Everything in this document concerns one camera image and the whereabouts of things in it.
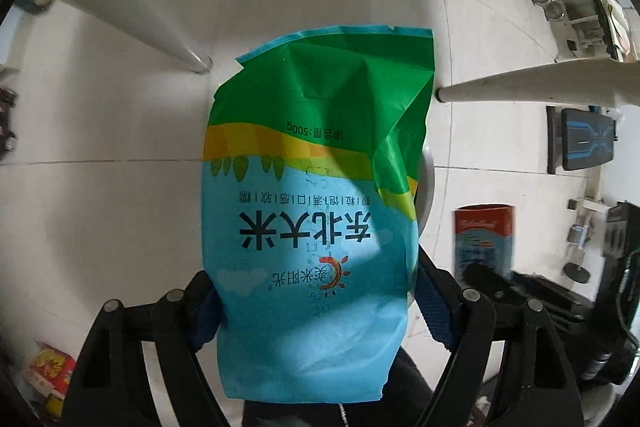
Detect black bench pad blue lines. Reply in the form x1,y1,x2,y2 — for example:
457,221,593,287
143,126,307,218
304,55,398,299
546,105,619,174

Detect white table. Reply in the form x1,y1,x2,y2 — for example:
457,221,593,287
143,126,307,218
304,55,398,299
40,0,640,105

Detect small red blue carton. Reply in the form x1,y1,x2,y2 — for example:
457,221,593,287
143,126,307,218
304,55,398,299
454,204,515,280

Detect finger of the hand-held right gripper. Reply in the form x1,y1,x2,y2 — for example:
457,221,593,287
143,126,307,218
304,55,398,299
465,263,596,323

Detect red yellow carton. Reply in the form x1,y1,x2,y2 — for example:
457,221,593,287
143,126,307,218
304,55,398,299
27,343,77,402

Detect green blue rice bag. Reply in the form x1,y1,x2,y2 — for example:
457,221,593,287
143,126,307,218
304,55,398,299
200,25,435,404

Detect small black dumbbell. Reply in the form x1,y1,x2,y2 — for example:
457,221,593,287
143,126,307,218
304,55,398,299
564,227,592,284

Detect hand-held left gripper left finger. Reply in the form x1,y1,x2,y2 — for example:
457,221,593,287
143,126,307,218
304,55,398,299
62,271,223,427

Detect round grey trash bin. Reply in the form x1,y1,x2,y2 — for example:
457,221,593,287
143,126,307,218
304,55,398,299
414,143,436,233

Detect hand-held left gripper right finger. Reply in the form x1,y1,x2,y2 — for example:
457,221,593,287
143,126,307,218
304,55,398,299
409,248,586,427

